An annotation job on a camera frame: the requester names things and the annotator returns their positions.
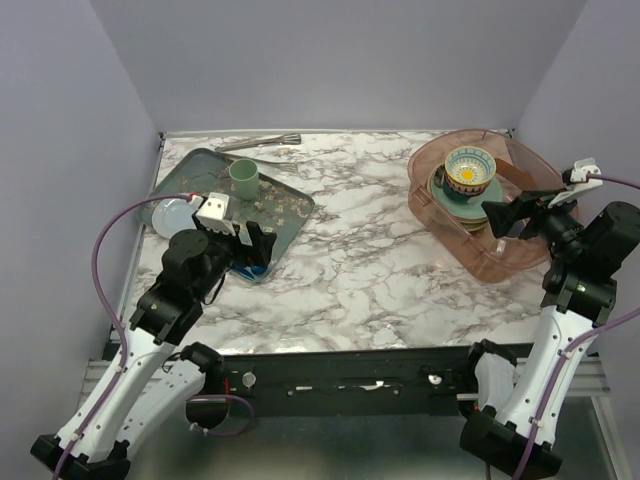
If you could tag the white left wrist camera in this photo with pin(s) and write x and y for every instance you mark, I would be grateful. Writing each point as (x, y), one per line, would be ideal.
(213, 212)

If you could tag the floral teal tray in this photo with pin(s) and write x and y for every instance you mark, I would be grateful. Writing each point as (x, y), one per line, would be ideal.
(278, 208)

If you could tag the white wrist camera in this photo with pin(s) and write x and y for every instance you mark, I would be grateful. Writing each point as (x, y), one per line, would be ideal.
(582, 178)
(213, 212)

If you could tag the green and cream plate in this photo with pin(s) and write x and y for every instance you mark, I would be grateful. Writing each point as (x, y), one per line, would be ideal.
(472, 208)

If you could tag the aluminium frame rail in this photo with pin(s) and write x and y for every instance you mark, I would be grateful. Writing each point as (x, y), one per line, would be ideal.
(589, 380)

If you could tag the patterned ceramic bowl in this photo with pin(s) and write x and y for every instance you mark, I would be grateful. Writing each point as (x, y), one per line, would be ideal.
(440, 180)

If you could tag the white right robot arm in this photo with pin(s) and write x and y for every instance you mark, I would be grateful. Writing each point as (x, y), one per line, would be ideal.
(513, 428)

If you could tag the yellow blue patterned bowl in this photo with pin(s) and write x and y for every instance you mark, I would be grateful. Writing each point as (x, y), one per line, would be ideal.
(470, 165)

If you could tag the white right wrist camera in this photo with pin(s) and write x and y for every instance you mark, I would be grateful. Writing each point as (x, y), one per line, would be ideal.
(582, 178)

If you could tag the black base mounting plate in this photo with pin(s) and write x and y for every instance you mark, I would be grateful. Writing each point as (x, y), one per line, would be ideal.
(414, 381)

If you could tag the yellow and cream plate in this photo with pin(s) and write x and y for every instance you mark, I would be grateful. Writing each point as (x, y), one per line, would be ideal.
(472, 223)

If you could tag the cream divided bowl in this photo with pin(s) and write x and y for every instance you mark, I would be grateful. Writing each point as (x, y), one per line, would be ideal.
(477, 229)

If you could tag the light blue saucer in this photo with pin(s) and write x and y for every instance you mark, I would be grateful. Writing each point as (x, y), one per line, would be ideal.
(171, 216)

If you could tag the blue spoon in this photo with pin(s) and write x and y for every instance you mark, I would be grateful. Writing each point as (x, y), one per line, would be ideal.
(253, 273)

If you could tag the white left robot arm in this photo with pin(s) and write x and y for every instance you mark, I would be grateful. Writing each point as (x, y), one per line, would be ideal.
(126, 407)

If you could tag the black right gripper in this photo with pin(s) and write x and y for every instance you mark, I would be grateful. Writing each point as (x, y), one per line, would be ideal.
(503, 215)

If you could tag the metal serving tongs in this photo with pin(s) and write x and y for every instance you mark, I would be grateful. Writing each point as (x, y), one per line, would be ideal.
(286, 139)

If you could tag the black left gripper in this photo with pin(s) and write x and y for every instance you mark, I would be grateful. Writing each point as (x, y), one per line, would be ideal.
(258, 253)

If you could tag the transparent pink plastic bin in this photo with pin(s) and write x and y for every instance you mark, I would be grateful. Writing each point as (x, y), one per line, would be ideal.
(519, 168)

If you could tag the green plastic cup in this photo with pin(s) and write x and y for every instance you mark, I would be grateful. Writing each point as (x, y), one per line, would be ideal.
(245, 178)

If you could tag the red patterned bowl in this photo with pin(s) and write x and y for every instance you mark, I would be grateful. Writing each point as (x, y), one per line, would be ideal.
(463, 193)

